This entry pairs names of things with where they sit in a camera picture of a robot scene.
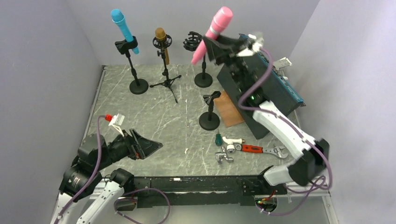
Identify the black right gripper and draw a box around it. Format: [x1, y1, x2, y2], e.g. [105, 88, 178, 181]
[203, 32, 248, 92]

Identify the pink microphone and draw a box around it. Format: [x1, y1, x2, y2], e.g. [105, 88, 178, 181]
[191, 6, 233, 65]

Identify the white bracket behind rack unit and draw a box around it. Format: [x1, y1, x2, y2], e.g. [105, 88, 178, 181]
[273, 57, 292, 70]

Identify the green handle screwdriver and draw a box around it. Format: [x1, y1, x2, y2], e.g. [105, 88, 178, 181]
[215, 129, 223, 147]

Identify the red handle adjustable wrench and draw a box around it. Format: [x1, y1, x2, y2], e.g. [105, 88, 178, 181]
[235, 144, 289, 159]

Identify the black clip stand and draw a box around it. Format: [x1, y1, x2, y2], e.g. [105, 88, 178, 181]
[199, 91, 221, 131]

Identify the white plastic faucet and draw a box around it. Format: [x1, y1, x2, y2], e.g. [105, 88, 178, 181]
[222, 136, 245, 153]

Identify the black shock-mount stand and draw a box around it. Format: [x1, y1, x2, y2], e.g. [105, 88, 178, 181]
[182, 31, 213, 89]

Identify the purple cable under rail right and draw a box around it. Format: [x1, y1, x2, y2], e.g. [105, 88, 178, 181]
[255, 191, 305, 217]

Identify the black front rail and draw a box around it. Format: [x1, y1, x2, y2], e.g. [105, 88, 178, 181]
[134, 175, 273, 208]

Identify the white camera mount, right wrist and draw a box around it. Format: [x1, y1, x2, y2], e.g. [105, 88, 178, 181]
[237, 32, 264, 57]

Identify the purple cable under rail left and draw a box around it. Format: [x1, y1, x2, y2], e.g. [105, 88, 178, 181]
[113, 188, 171, 224]

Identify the blue microphone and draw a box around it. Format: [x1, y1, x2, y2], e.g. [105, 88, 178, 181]
[111, 9, 140, 55]

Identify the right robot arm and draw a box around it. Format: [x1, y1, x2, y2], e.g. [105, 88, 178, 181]
[202, 35, 331, 194]

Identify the brown wooden board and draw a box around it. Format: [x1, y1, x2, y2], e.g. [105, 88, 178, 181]
[214, 90, 245, 128]

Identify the black tripod microphone stand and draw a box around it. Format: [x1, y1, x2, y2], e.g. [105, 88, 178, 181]
[149, 35, 181, 103]

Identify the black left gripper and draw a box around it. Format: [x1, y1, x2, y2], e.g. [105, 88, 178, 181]
[95, 127, 163, 170]

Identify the gold microphone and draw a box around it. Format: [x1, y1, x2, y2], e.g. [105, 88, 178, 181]
[155, 27, 170, 65]

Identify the purple cable under rail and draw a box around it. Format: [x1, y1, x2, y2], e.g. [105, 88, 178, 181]
[113, 188, 171, 224]
[255, 191, 305, 217]

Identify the dark rack unit, blue front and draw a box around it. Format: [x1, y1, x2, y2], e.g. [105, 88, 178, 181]
[217, 49, 305, 140]

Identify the white camera mount, left wrist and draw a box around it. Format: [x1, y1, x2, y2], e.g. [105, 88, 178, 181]
[105, 113, 125, 137]

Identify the chrome pipe fitting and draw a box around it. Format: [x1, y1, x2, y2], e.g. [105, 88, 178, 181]
[215, 147, 234, 164]

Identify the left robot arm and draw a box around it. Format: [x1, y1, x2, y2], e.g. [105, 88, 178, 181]
[51, 129, 163, 224]

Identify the white camera mount, wrist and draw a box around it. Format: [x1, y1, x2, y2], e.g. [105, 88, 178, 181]
[105, 113, 125, 137]
[237, 32, 264, 57]

